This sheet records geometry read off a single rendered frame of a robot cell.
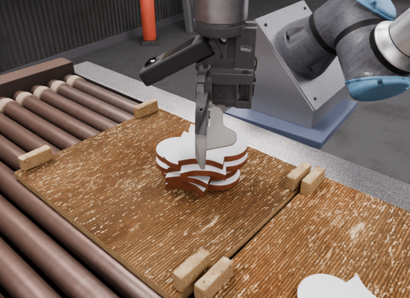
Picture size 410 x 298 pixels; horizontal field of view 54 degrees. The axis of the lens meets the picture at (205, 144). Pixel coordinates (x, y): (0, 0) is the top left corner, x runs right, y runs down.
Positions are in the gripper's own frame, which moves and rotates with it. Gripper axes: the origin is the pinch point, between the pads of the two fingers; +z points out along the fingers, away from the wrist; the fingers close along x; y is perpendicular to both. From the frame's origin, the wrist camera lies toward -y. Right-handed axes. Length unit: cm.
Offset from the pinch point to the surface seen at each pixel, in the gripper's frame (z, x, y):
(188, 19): 86, 402, -75
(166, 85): 101, 251, -68
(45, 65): 6, 45, -52
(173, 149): 0.7, -1.1, -5.0
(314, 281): 6.5, -20.2, 16.7
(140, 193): 7.6, -4.7, -10.2
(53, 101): 10, 31, -43
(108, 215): 7.6, -10.7, -13.7
